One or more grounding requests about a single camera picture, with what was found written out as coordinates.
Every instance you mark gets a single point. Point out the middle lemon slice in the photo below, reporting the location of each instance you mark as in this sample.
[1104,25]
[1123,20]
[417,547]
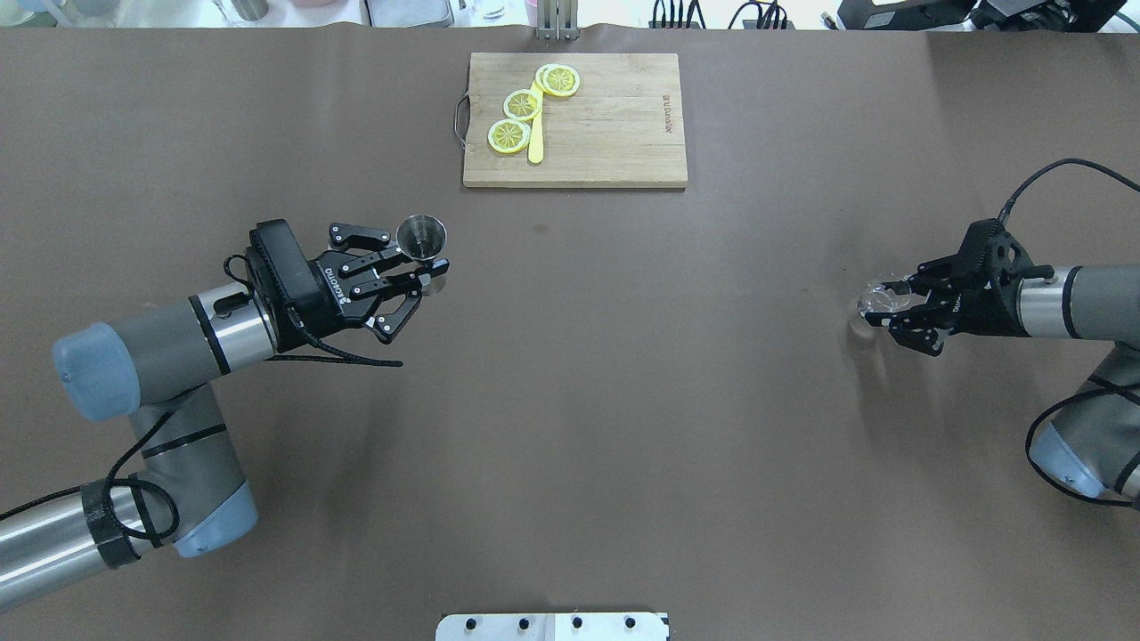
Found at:
[523,105]

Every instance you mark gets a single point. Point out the bamboo cutting board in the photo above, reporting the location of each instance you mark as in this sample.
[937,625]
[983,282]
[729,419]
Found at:
[624,128]

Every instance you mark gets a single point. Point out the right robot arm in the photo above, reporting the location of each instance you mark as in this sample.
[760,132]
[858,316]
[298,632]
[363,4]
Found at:
[1083,444]

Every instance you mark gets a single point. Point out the steel double jigger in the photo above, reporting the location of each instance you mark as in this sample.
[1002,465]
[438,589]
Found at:
[422,239]

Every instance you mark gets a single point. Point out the lemon slice at knife end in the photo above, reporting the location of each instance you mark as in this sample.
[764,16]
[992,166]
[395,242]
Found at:
[559,80]

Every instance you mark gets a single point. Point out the aluminium frame post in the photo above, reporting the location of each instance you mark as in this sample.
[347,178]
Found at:
[557,20]

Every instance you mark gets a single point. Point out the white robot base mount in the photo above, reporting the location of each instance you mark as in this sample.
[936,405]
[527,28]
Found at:
[555,626]

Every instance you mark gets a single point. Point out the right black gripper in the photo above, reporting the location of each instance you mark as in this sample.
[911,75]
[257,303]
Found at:
[978,313]

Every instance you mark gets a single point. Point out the lemon slice near handle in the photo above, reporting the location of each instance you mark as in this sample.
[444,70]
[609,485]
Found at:
[509,136]

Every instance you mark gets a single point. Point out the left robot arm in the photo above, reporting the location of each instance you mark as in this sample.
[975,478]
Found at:
[181,483]

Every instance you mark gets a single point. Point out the clear glass measuring cup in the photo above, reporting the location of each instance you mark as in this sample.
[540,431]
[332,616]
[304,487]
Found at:
[886,292]

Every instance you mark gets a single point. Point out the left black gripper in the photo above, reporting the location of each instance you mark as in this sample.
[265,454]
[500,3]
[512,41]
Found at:
[326,305]

